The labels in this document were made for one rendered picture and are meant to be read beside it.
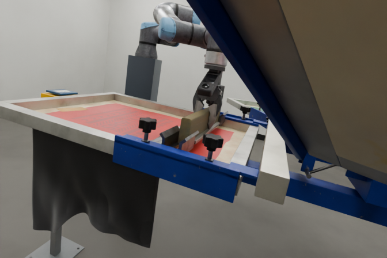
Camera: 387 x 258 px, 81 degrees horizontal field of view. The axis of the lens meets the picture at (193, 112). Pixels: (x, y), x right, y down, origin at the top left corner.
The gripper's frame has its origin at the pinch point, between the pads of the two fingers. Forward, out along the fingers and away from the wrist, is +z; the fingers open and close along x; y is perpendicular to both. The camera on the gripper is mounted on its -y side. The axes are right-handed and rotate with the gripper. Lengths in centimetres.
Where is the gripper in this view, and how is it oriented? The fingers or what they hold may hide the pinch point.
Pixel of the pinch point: (203, 124)
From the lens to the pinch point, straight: 78.2
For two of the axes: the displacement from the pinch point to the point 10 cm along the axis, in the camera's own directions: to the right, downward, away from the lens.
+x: -9.3, -2.1, 3.1
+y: 3.4, -1.3, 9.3
